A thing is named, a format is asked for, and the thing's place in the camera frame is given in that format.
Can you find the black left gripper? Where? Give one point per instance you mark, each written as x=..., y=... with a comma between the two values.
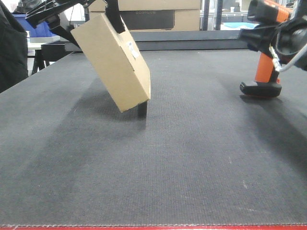
x=48, y=10

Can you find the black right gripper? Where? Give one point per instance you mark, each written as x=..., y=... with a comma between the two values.
x=289, y=45

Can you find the orange black barcode scanner gun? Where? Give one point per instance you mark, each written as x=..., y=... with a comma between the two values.
x=268, y=14

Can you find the small brown cardboard package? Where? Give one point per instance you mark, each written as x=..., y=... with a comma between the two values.
x=112, y=62

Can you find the large cardboard box black print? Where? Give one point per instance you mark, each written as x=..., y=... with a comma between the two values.
x=160, y=15

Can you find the black side table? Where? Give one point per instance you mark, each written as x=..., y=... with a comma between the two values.
x=44, y=53

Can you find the white barcode label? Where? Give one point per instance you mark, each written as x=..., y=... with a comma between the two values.
x=133, y=51

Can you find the grey raised table ledge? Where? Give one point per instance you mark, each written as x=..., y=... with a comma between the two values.
x=187, y=40

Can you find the black jacket on chair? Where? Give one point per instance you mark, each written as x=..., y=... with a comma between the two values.
x=13, y=50

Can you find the dark grey table mat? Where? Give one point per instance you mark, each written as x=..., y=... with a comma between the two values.
x=204, y=155

